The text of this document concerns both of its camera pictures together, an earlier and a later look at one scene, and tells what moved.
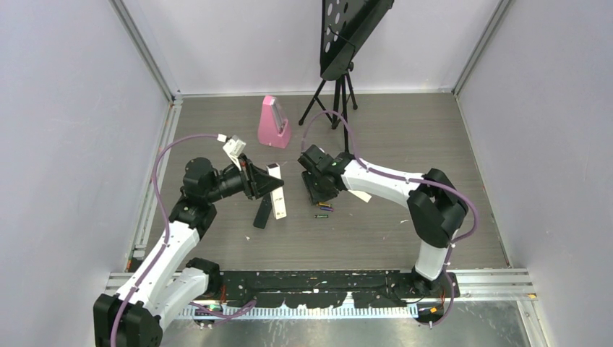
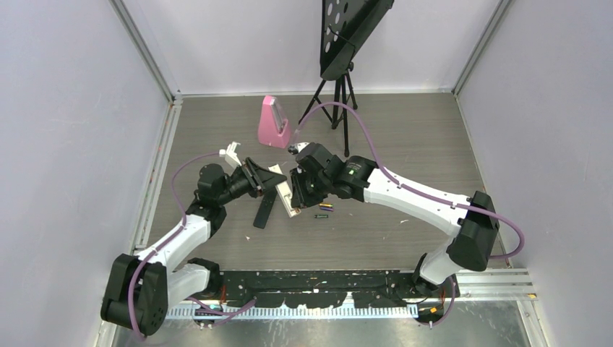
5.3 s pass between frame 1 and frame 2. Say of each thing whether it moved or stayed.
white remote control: moved
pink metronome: stayed
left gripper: stayed
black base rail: stayed
